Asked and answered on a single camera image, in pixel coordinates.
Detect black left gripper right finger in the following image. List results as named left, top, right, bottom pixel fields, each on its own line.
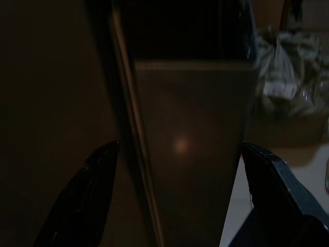
left=228, top=140, right=329, bottom=247

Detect clear knotted plastic bag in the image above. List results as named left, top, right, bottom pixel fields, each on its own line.
left=253, top=24, right=329, bottom=119

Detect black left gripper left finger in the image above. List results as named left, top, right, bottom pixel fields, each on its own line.
left=33, top=140, right=119, bottom=247

